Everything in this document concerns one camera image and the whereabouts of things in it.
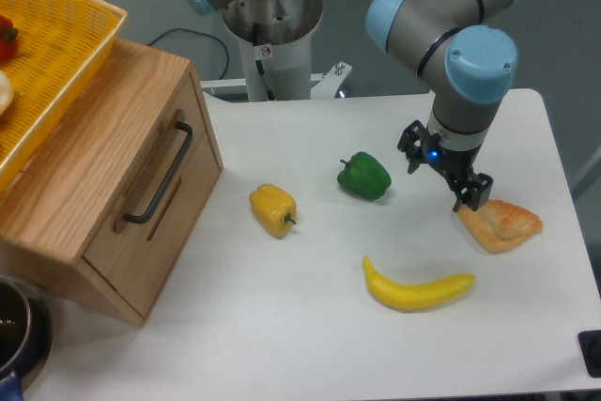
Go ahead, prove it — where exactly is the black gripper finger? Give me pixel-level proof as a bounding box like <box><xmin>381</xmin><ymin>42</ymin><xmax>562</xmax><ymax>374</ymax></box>
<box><xmin>452</xmin><ymin>172</ymin><xmax>494</xmax><ymax>212</ymax></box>
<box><xmin>397</xmin><ymin>120</ymin><xmax>429</xmax><ymax>174</ymax></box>

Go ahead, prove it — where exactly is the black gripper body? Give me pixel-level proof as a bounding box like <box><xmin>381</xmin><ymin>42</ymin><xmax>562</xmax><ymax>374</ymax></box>
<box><xmin>422</xmin><ymin>132</ymin><xmax>480</xmax><ymax>183</ymax></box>

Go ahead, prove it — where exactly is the black drawer handle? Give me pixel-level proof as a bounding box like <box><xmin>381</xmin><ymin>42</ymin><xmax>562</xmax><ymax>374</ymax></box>
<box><xmin>123</xmin><ymin>120</ymin><xmax>194</xmax><ymax>225</ymax></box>

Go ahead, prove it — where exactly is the wooden top drawer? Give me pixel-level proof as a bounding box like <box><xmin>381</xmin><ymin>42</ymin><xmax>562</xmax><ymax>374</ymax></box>
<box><xmin>83</xmin><ymin>71</ymin><xmax>223</xmax><ymax>324</ymax></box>

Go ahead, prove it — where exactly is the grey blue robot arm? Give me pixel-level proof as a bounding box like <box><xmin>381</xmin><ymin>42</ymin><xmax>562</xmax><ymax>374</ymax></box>
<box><xmin>186</xmin><ymin>0</ymin><xmax>518</xmax><ymax>210</ymax></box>

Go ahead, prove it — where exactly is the wooden drawer cabinet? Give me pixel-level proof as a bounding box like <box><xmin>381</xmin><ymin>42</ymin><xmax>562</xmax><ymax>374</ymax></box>
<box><xmin>1</xmin><ymin>40</ymin><xmax>202</xmax><ymax>326</ymax></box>

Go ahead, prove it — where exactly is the baked pastry slice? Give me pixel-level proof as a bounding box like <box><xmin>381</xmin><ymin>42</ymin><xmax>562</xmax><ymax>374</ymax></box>
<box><xmin>457</xmin><ymin>199</ymin><xmax>544</xmax><ymax>254</ymax></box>

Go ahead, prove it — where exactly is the green bell pepper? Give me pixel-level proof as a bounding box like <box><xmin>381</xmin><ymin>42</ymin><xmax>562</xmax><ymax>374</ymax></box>
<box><xmin>337</xmin><ymin>151</ymin><xmax>392</xmax><ymax>201</ymax></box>

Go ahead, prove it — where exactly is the yellow banana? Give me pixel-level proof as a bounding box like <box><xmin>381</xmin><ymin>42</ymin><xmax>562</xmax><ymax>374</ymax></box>
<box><xmin>362</xmin><ymin>256</ymin><xmax>476</xmax><ymax>311</ymax></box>

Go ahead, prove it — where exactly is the yellow bell pepper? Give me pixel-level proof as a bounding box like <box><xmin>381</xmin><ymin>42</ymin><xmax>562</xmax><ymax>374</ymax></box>
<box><xmin>249</xmin><ymin>183</ymin><xmax>297</xmax><ymax>239</ymax></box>

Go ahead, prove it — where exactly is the black corner device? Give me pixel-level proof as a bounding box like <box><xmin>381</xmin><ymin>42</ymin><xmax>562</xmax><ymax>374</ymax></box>
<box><xmin>578</xmin><ymin>330</ymin><xmax>601</xmax><ymax>378</ymax></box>

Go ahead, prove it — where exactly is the yellow plastic basket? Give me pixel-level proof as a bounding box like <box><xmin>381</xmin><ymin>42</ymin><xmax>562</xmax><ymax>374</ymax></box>
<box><xmin>1</xmin><ymin>0</ymin><xmax>128</xmax><ymax>187</ymax></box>

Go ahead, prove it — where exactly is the white round food item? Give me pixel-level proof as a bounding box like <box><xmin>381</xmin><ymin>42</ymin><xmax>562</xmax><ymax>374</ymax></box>
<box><xmin>0</xmin><ymin>71</ymin><xmax>14</xmax><ymax>114</ymax></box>

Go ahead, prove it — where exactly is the dark metal pot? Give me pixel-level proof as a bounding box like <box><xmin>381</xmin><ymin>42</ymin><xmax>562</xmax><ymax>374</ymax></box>
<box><xmin>1</xmin><ymin>277</ymin><xmax>54</xmax><ymax>400</ymax></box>

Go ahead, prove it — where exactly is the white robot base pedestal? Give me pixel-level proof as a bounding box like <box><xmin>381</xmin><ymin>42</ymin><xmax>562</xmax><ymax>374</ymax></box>
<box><xmin>222</xmin><ymin>0</ymin><xmax>323</xmax><ymax>101</ymax></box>

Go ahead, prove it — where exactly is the black cable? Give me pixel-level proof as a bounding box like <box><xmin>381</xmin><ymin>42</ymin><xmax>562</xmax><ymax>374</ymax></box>
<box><xmin>146</xmin><ymin>27</ymin><xmax>230</xmax><ymax>81</ymax></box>

